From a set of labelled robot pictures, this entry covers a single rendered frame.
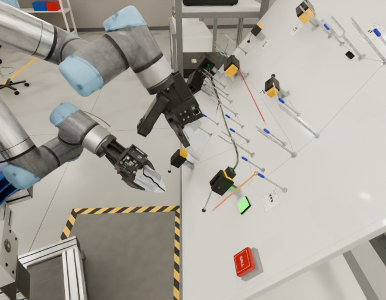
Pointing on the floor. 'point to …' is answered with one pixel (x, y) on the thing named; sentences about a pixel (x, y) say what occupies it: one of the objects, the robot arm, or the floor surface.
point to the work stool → (5, 74)
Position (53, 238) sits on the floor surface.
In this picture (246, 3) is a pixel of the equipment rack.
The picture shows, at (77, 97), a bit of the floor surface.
